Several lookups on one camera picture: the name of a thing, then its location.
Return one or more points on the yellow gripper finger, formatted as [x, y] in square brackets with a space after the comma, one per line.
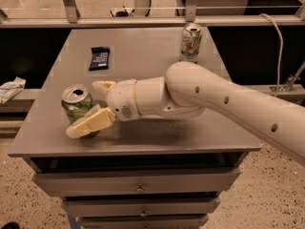
[104, 88]
[94, 120]

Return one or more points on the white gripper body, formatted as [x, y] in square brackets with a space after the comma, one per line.
[122, 99]

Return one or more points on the green soda can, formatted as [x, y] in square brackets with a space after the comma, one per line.
[76, 101]

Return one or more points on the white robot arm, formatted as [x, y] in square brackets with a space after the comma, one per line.
[184, 92]

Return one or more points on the white 7up can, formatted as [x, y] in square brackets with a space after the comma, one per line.
[190, 43]

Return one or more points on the dark blue snack packet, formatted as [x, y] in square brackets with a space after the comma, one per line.
[100, 58]

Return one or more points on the top grey drawer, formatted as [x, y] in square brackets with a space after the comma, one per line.
[141, 182]

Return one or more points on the grey drawer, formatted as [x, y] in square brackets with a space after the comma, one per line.
[141, 182]
[149, 222]
[140, 207]

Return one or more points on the grey drawer cabinet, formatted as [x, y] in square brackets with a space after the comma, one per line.
[208, 141]

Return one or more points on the white crumpled packet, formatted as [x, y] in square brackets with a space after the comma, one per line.
[10, 89]

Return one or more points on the middle grey drawer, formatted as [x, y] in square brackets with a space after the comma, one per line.
[140, 207]

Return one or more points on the bottom grey drawer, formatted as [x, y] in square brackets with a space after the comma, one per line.
[149, 222]

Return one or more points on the black shoe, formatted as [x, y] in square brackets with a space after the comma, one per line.
[11, 225]

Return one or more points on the metal frame rail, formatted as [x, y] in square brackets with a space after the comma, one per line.
[132, 13]

